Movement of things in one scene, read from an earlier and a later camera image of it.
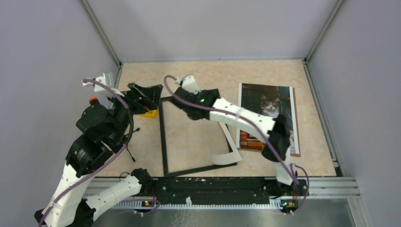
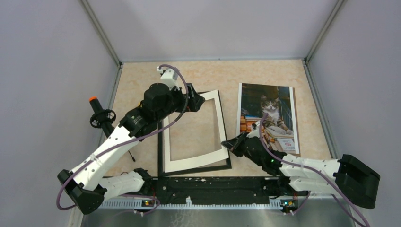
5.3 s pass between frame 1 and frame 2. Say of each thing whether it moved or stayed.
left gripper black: moved
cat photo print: stayed
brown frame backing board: stayed
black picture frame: moved
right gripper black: moved
